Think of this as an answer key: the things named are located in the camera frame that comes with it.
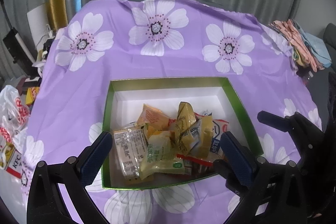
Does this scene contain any white red plastic bag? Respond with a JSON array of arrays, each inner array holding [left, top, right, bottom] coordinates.
[[1, 85, 30, 178]]

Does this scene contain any gold snack pack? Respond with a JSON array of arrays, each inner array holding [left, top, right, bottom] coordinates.
[[173, 102, 213, 160]]

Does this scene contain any white board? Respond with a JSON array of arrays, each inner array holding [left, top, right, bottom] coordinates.
[[27, 3, 52, 51]]

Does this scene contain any green cardboard box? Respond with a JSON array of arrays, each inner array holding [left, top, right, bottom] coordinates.
[[101, 77, 263, 190]]

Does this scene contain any green white rice snack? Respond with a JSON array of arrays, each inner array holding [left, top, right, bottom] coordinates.
[[139, 123, 186, 180]]

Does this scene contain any upright vacuum cleaner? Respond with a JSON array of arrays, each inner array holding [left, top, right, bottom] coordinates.
[[3, 28, 38, 77]]

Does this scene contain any grey sofa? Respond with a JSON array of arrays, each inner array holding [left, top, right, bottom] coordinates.
[[323, 23, 336, 54]]

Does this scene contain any orange cracker snack pack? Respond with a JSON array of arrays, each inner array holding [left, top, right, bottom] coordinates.
[[136, 104, 173, 130]]

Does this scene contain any beige text label snack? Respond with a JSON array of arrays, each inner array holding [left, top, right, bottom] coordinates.
[[113, 126, 147, 179]]

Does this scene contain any white blue red snack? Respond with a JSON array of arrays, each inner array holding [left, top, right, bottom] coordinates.
[[177, 113, 228, 166]]

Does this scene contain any folded pink cloth pile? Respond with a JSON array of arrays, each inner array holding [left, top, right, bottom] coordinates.
[[269, 19, 333, 72]]

